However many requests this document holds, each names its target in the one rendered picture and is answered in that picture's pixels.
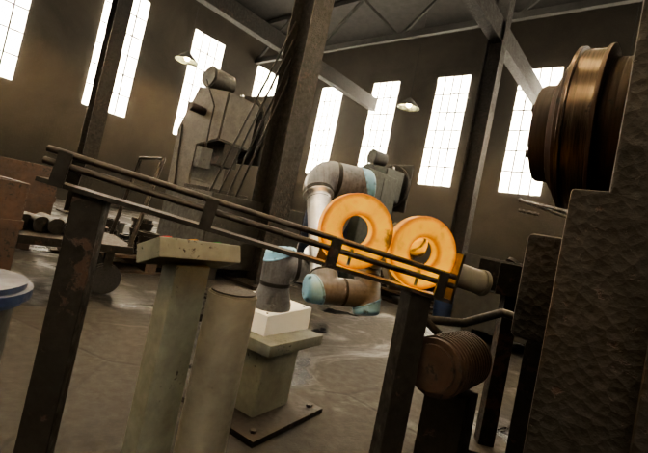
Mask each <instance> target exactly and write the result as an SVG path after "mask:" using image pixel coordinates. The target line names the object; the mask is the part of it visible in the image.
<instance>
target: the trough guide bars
mask: <svg viewBox="0 0 648 453"><path fill-rule="evenodd" d="M46 151H48V152H51V153H54V154H58V155H57V158H56V159H54V158H50V157H47V156H43V158H42V163H44V164H47V165H51V166H53V169H52V172H51V174H50V176H49V179H48V182H47V184H48V185H51V186H55V187H58V188H62V187H63V184H65V182H67V183H70V184H73V185H77V186H79V183H80V180H81V177H82V175H84V176H88V177H91V178H94V179H97V180H101V181H104V182H107V183H110V184H114V185H117V186H120V187H122V188H126V189H129V190H132V191H135V192H139V193H142V194H145V195H148V196H151V197H155V198H158V199H161V200H166V201H169V202H172V203H175V204H179V205H182V206H185V207H188V208H192V209H195V210H198V211H201V212H202V216H201V219H200V222H199V225H198V229H200V230H204V231H207V232H209V231H210V229H211V226H212V223H213V220H214V217H215V216H217V217H220V218H223V219H226V220H230V221H233V222H236V223H239V224H242V225H245V226H248V227H254V228H257V229H260V230H263V231H267V232H270V233H273V234H276V235H280V236H282V237H285V238H288V239H292V240H295V241H298V242H301V243H305V244H308V245H311V246H314V247H317V248H319V250H318V253H317V258H320V259H323V260H325V265H324V267H328V268H331V269H335V268H336V265H337V262H338V256H339V255H340V254H342V255H345V256H348V257H351V258H355V259H358V260H360V261H363V262H367V263H370V264H373V265H376V266H379V267H383V268H386V269H389V270H392V271H395V272H398V273H401V274H404V275H408V276H411V277H414V278H417V279H421V280H426V281H429V282H433V283H436V286H435V290H434V293H433V295H434V297H433V299H435V300H438V301H443V297H444V294H445V291H446V288H447V287H448V288H451V289H453V288H454V283H452V282H448V279H453V280H456V279H457V275H456V274H452V273H450V272H447V271H444V270H441V269H438V268H435V267H431V266H428V265H425V264H422V263H419V262H416V261H414V260H411V259H407V258H404V257H401V256H398V255H395V254H392V253H386V252H383V251H380V250H377V249H374V248H371V247H369V246H366V245H362V244H359V243H356V242H353V241H350V240H347V239H344V238H341V237H337V236H335V235H332V234H329V233H326V232H323V231H320V230H316V229H313V228H310V227H307V226H302V225H299V224H296V223H292V222H290V221H287V220H284V219H281V218H278V217H275V216H271V215H268V214H265V213H262V212H259V211H256V210H254V209H251V208H247V207H244V206H241V205H238V204H235V203H232V202H229V201H226V200H220V199H217V198H214V197H211V196H209V195H206V194H202V193H199V192H196V191H193V190H190V189H187V188H184V187H181V186H177V185H174V184H172V183H169V182H166V181H163V180H160V179H156V178H153V177H150V176H147V175H144V174H141V173H136V172H132V171H130V170H127V169H124V168H121V167H118V166H115V165H112V164H108V163H105V162H102V161H99V160H96V159H93V158H91V157H87V156H84V155H81V154H78V153H75V152H72V151H69V150H66V149H62V148H59V147H54V146H52V145H48V146H47V147H46ZM86 164H88V165H91V166H95V167H98V168H101V169H103V170H106V171H109V172H113V173H118V174H121V175H124V176H128V177H131V178H134V179H137V180H140V181H143V182H146V183H149V184H152V185H155V186H158V187H161V188H165V189H168V190H171V191H174V192H177V193H180V194H183V195H186V196H189V197H192V198H195V199H199V200H204V201H206V203H205V205H203V204H200V203H196V202H193V201H190V200H186V199H182V198H179V197H176V196H173V195H170V194H166V193H163V192H160V191H157V190H154V189H150V188H148V187H145V186H142V185H139V184H135V183H132V182H129V181H126V180H123V179H119V178H116V177H113V176H111V175H108V174H104V173H99V172H96V171H93V170H89V169H86V168H85V167H86ZM218 205H220V206H223V207H225V208H228V209H231V210H235V211H238V212H241V213H244V214H247V215H250V216H254V217H257V218H260V219H262V220H265V221H269V222H272V223H275V224H278V225H281V226H284V227H290V228H293V229H296V230H299V231H302V232H305V233H308V234H311V235H314V236H317V237H320V238H324V239H327V240H330V241H332V242H331V245H329V244H325V243H322V242H319V241H317V240H314V239H311V238H309V237H305V236H302V235H299V234H296V233H293V232H289V231H286V230H283V229H280V228H277V227H273V226H269V225H266V224H263V223H259V222H256V221H253V220H250V219H247V218H243V217H240V216H237V215H234V214H231V213H228V212H225V211H222V210H219V209H217V208H218ZM342 245H345V246H348V247H351V248H354V249H358V250H361V251H364V252H367V253H372V254H376V255H379V256H382V257H384V258H387V259H390V260H394V261H397V262H400V263H403V264H406V265H409V266H413V267H416V268H419V269H421V270H424V271H428V272H431V273H434V274H437V275H439V276H438V278H433V277H430V276H427V275H425V274H422V273H418V272H415V271H412V270H409V269H406V268H402V267H399V266H396V265H393V264H390V263H387V262H386V261H382V260H378V259H375V258H371V257H368V256H365V255H362V254H359V253H353V252H350V251H347V250H345V249H342V248H341V247H342ZM322 249H323V250H326V251H328V254H327V255H326V254H325V253H324V252H323V250H322Z"/></svg>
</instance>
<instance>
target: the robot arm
mask: <svg viewBox="0 0 648 453"><path fill-rule="evenodd" d="M350 193H364V194H368V195H371V196H373V197H375V193H376V178H375V174H374V173H373V171H371V170H368V169H365V168H363V167H357V166H352V165H348V164H343V163H339V162H336V161H325V162H322V163H319V164H318V165H316V166H315V167H313V168H312V169H311V170H310V172H309V173H308V175H307V177H306V179H305V182H304V186H303V198H304V200H305V201H306V202H307V212H308V227H310V228H313V229H316V230H317V228H318V222H319V218H320V216H321V214H322V212H323V210H324V209H325V207H326V206H327V205H328V204H329V203H330V202H331V201H332V200H334V199H335V198H337V197H339V196H342V195H345V194H350ZM427 246H428V240H427V239H425V238H419V239H418V240H416V241H415V242H414V243H413V245H412V247H411V249H410V257H411V260H412V259H413V258H414V259H416V258H418V257H422V256H424V254H425V251H426V249H427ZM318 250H319V248H317V247H314V246H311V245H308V246H307V247H306V248H305V250H304V252H303V253H304V254H307V255H310V256H314V257H317V253H318ZM381 268H382V271H383V275H384V278H385V279H388V280H394V281H397V282H400V281H398V280H397V279H396V278H395V277H394V276H393V275H392V273H391V272H390V270H389V269H386V268H383V267H379V266H376V265H372V266H370V267H367V268H364V269H356V270H359V271H363V272H366V273H369V274H372V275H375V276H378V277H381ZM291 281H293V282H302V283H303V284H302V285H303V286H302V296H303V299H304V300H305V301H306V302H308V303H312V304H319V305H333V306H350V307H352V308H353V313H354V314H355V315H362V316H376V315H378V314H379V313H380V303H381V283H380V282H377V281H373V280H367V279H364V278H361V277H357V276H354V279H353V280H352V279H346V278H339V277H338V270H335V269H331V268H328V267H324V266H321V265H318V264H315V263H311V262H308V261H305V260H302V259H299V258H295V257H292V256H289V255H285V254H282V253H276V252H273V251H269V250H266V251H265V255H264V258H263V264H262V270H261V275H260V281H259V286H258V288H257V290H256V296H257V302H256V308H257V309H260V310H263V311H268V312H277V313H283V312H289V311H290V308H291V302H290V294H289V286H290V282H291ZM400 283H401V282H400Z"/></svg>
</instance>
